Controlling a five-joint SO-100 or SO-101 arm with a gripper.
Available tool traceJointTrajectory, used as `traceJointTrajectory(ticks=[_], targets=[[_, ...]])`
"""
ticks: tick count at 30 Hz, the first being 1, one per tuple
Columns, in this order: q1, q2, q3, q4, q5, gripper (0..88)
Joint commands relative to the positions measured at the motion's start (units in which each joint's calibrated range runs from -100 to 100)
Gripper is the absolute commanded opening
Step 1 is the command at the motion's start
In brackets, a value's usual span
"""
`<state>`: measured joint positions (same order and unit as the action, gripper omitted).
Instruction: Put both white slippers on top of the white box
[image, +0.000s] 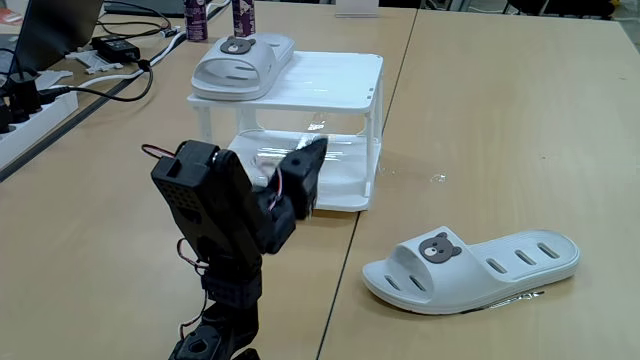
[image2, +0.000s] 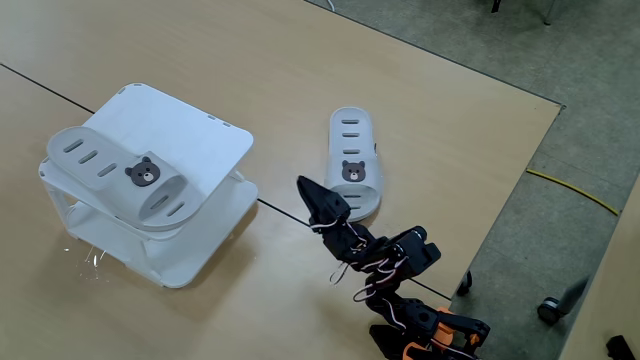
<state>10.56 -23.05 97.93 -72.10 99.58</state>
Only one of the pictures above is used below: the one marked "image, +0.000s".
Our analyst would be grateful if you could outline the white bear slipper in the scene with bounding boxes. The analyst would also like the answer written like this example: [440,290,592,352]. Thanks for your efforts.
[190,32,296,102]
[361,225,582,316]

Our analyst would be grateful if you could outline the white plastic shelf box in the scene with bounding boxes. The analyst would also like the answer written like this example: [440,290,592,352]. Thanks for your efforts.
[187,49,385,213]

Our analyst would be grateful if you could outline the white stand base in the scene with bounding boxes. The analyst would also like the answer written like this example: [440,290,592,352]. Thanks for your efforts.
[334,0,380,19]

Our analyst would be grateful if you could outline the purple drink can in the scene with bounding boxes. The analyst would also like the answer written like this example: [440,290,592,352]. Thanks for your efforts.
[183,0,209,42]
[231,0,257,39]

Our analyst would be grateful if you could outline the black power adapter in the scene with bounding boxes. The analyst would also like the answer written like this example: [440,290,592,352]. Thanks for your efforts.
[91,34,142,65]

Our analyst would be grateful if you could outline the white printed plastic part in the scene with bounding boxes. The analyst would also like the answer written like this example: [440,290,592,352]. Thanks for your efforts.
[64,48,124,75]

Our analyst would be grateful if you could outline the shiny tape strip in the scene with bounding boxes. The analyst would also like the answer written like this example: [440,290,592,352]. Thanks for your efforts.
[462,290,546,315]

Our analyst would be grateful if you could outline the white power strip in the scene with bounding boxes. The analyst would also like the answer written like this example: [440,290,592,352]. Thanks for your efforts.
[0,89,80,171]

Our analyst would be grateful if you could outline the black laptop screen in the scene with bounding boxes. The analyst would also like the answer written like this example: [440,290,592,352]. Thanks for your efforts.
[9,0,105,76]

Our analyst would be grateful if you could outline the black power plug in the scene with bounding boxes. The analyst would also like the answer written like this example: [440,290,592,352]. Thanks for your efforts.
[3,69,44,124]

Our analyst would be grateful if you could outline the white cable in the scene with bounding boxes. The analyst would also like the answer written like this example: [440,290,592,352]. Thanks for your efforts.
[49,29,187,91]

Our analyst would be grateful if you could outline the black power cable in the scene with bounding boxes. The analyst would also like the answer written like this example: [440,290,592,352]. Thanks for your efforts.
[37,58,155,103]

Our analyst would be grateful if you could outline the thin black looped cable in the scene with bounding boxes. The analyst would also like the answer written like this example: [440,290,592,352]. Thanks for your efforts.
[97,0,174,39]

